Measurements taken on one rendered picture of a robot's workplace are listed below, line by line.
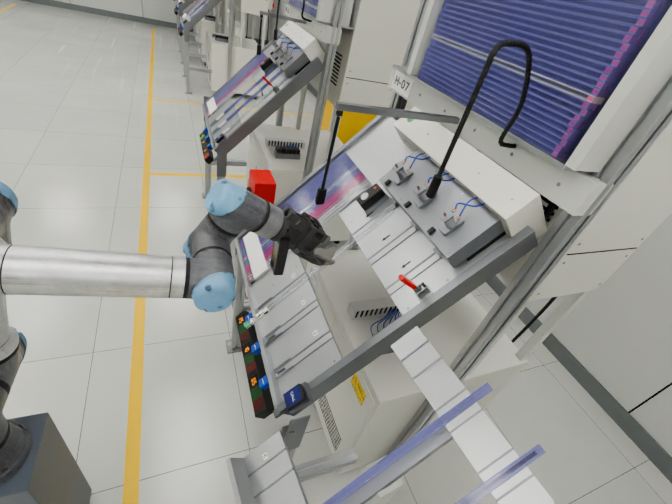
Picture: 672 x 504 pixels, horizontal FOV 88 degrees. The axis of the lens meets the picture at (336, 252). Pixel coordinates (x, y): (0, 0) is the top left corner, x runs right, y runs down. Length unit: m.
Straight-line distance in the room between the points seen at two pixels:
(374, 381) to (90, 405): 1.19
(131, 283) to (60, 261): 0.10
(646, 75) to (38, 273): 0.95
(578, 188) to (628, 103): 0.15
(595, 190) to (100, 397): 1.82
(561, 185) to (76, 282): 0.86
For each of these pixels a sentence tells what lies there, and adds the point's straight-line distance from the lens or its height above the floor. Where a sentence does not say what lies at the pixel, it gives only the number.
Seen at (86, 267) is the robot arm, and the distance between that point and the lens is 0.67.
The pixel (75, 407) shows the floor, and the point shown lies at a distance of 1.87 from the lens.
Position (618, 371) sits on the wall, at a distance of 2.56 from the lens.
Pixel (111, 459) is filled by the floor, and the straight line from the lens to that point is 1.73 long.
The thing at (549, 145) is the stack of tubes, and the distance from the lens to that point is 0.80.
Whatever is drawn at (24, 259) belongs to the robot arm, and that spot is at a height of 1.14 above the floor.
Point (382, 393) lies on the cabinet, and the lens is 1.16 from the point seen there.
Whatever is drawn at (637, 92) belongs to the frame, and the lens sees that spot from 0.75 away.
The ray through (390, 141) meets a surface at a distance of 1.19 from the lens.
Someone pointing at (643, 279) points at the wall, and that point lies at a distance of 2.39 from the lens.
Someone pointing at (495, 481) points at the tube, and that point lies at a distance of 0.70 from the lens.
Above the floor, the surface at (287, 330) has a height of 0.77.
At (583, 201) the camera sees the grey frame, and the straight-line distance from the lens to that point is 0.79.
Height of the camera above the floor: 1.56
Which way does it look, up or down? 37 degrees down
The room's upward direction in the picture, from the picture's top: 16 degrees clockwise
